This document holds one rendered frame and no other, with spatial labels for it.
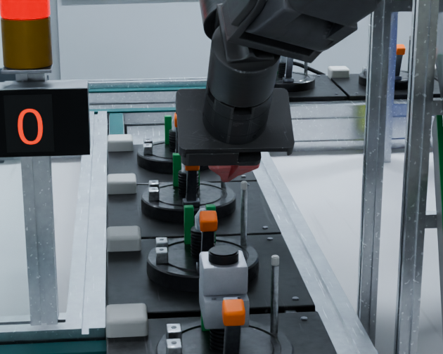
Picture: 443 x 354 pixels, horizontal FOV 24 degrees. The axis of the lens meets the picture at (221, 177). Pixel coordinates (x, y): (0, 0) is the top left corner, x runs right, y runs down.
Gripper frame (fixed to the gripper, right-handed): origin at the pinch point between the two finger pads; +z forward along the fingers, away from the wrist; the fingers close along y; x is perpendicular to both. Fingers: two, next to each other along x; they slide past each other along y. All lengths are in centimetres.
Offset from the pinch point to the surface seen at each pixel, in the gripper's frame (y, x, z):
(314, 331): -10.8, 8.8, 19.3
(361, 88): -45, -82, 100
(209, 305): 1.7, 11.0, 6.8
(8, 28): 20.9, -15.3, -3.0
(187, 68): -24, -226, 280
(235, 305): -0.2, 13.1, 2.1
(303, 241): -15.1, -12.9, 39.8
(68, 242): 18, -28, 67
